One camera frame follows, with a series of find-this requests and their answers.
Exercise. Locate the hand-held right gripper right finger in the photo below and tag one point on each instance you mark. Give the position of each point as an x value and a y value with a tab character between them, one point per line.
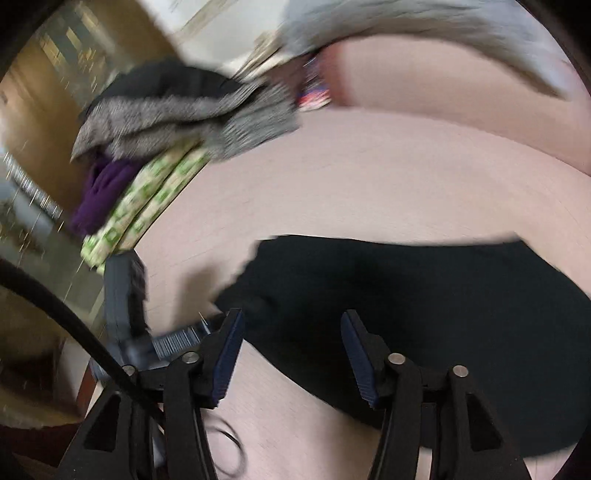
361	362

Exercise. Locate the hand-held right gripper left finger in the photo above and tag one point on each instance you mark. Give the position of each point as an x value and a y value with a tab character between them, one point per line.
225	362

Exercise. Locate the black pants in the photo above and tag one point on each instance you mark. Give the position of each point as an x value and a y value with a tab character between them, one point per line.
415	300

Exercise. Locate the purple cloth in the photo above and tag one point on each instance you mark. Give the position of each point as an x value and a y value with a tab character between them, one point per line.
101	194

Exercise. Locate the green patterned blanket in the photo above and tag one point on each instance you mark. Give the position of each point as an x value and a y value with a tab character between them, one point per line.
152	191

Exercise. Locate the pink quilted sofa seat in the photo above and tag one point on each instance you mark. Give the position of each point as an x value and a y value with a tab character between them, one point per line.
346	184

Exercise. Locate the houndstooth garment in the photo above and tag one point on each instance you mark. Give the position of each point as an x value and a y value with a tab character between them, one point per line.
184	122

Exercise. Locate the wooden cabinet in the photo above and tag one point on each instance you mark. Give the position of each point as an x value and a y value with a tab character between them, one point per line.
37	115

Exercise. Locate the black garment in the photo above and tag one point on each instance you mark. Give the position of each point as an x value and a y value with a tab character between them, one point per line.
161	83

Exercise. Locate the colourful packet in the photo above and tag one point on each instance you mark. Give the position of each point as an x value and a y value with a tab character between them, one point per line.
314	85

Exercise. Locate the pink and brown bolster cushion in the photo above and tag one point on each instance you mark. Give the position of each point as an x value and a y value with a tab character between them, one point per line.
438	92

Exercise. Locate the grey quilted pillow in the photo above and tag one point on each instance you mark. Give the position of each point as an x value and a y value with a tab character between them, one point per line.
415	18

